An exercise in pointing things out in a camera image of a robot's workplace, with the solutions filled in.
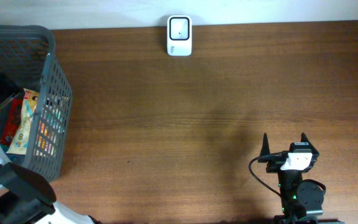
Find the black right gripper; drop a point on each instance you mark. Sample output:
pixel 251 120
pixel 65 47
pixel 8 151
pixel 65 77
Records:
pixel 275 161

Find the yellow wet wipes pack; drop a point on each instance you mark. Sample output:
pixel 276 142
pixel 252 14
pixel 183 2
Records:
pixel 21 139

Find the red snack bag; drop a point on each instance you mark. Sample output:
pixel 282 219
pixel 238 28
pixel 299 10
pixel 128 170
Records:
pixel 13 122

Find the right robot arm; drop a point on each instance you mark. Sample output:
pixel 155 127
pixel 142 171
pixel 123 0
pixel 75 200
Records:
pixel 301 199

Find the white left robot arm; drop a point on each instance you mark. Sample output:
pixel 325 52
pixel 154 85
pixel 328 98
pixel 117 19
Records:
pixel 25 196

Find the white barcode scanner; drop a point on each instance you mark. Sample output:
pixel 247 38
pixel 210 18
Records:
pixel 179 35

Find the grey plastic basket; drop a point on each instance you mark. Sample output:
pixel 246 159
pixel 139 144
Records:
pixel 27 57

